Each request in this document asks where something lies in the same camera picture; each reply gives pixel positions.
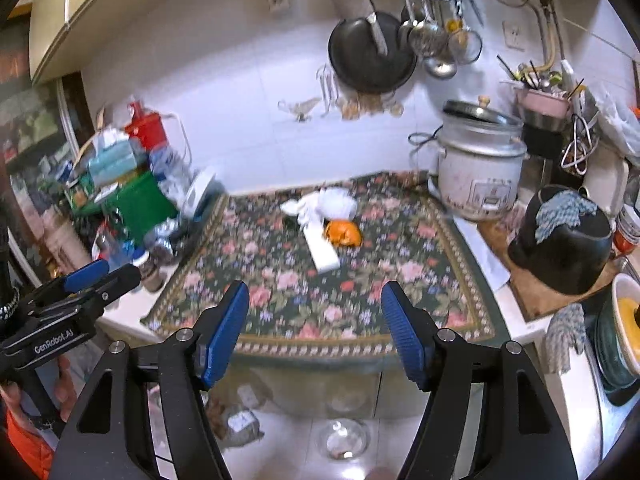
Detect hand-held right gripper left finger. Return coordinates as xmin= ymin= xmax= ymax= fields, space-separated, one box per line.
xmin=50 ymin=280 xmax=250 ymax=480

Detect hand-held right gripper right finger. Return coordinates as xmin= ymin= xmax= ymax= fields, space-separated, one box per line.
xmin=381 ymin=281 xmax=578 ymax=480

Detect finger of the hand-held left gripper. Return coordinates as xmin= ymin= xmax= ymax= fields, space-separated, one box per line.
xmin=70 ymin=263 xmax=143 ymax=318
xmin=61 ymin=258 xmax=112 ymax=295

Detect round white bin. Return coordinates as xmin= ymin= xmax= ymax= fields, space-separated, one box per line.
xmin=316 ymin=417 xmax=372 ymax=461

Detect white tissue trash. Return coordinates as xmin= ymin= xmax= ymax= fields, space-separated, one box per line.
xmin=302 ymin=219 xmax=341 ymax=274

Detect orange peel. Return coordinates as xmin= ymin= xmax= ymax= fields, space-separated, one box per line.
xmin=323 ymin=219 xmax=362 ymax=248

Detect white tissue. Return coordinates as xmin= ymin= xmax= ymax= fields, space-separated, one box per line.
xmin=280 ymin=194 xmax=327 ymax=229

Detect person's left forearm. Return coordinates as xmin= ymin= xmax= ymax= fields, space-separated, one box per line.
xmin=4 ymin=406 xmax=57 ymax=480

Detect person's left hand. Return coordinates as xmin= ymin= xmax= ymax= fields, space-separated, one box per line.
xmin=50 ymin=357 xmax=77 ymax=424

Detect small jar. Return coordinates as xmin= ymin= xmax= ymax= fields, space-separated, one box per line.
xmin=132 ymin=252 xmax=164 ymax=294

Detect floral tablecloth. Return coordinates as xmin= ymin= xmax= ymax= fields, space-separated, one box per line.
xmin=140 ymin=170 xmax=498 ymax=361

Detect green box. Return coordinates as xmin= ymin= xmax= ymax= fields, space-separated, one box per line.
xmin=102 ymin=172 xmax=179 ymax=241

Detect grey wrapped package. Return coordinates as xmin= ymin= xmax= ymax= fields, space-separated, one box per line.
xmin=219 ymin=406 xmax=264 ymax=449

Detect pale blue tissue packs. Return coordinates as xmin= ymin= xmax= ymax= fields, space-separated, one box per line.
xmin=87 ymin=129 xmax=151 ymax=186

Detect white round appliance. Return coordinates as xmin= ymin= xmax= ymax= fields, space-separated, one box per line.
xmin=179 ymin=167 xmax=226 ymax=222

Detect wooden cutting board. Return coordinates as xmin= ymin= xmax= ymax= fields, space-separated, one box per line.
xmin=477 ymin=219 xmax=627 ymax=322

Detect red bottle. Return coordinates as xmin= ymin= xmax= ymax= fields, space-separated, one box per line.
xmin=124 ymin=101 xmax=166 ymax=151

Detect grey hanging cloth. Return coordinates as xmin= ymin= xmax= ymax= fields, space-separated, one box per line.
xmin=544 ymin=303 xmax=586 ymax=374

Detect black pot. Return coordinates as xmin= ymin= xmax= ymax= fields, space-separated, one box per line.
xmin=507 ymin=184 xmax=615 ymax=295

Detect white rice cooker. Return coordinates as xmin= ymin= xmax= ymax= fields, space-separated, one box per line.
xmin=436 ymin=95 xmax=529 ymax=222

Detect blue-grey knitted cloth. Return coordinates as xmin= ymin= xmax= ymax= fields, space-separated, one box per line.
xmin=534 ymin=190 xmax=599 ymax=241

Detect stack of green dishes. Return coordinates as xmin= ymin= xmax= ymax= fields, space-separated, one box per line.
xmin=594 ymin=300 xmax=640 ymax=392

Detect yellow-lined bowl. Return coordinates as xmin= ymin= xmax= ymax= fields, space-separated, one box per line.
xmin=610 ymin=272 xmax=640 ymax=357

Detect metal whisk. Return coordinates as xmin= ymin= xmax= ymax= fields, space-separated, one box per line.
xmin=560 ymin=114 xmax=601 ymax=176

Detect white jug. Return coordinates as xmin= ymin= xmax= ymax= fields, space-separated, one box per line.
xmin=579 ymin=140 xmax=632 ymax=217

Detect cream overhead cabinet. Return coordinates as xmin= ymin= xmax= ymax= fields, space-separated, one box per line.
xmin=29 ymin=0 xmax=153 ymax=84

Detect pink utensil holder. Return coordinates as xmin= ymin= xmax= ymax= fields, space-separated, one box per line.
xmin=514 ymin=85 xmax=574 ymax=119

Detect small metal ladle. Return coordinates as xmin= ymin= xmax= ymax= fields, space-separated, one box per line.
xmin=423 ymin=55 xmax=459 ymax=80

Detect black wok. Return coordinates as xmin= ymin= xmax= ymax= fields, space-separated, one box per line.
xmin=327 ymin=11 xmax=418 ymax=94

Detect bunch of chopsticks and utensils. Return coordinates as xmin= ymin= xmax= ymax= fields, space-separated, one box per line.
xmin=496 ymin=54 xmax=586 ymax=102

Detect large metal ladle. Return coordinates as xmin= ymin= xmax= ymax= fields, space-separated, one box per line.
xmin=397 ymin=0 xmax=449 ymax=59

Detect white plastic bag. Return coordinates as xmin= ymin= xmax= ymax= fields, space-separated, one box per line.
xmin=594 ymin=85 xmax=640 ymax=167

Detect black power cord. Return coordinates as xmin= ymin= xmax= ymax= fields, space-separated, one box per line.
xmin=407 ymin=132 xmax=442 ymax=196

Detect clear wall hook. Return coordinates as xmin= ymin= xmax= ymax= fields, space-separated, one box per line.
xmin=277 ymin=97 xmax=322 ymax=122

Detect metal wire strainer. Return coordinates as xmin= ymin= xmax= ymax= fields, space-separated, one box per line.
xmin=447 ymin=27 xmax=484 ymax=65

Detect white wall socket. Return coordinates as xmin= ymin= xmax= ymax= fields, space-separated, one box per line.
xmin=502 ymin=20 xmax=527 ymax=51

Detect wall gas pipes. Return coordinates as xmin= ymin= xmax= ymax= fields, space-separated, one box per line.
xmin=534 ymin=0 xmax=567 ymax=72

